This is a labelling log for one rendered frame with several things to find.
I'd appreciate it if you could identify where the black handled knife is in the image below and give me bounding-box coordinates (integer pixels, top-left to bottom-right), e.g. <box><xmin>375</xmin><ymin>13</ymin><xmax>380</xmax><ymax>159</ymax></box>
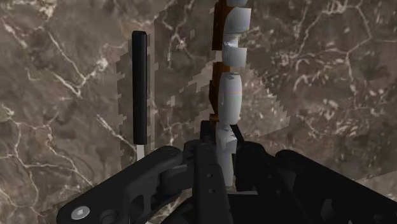
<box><xmin>131</xmin><ymin>30</ymin><xmax>148</xmax><ymax>162</ymax></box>

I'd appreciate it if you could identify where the white and brown segmented object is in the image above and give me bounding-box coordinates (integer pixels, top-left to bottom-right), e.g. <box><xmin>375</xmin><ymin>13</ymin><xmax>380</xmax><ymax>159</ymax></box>
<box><xmin>208</xmin><ymin>0</ymin><xmax>252</xmax><ymax>188</ymax></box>

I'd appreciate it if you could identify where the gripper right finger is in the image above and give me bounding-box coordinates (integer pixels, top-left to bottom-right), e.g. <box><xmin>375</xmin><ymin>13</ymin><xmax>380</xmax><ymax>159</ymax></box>
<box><xmin>230</xmin><ymin>123</ymin><xmax>397</xmax><ymax>224</ymax></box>

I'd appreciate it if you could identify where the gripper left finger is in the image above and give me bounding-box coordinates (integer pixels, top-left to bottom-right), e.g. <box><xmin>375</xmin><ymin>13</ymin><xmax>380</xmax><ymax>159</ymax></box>
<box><xmin>56</xmin><ymin>120</ymin><xmax>234</xmax><ymax>224</ymax></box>

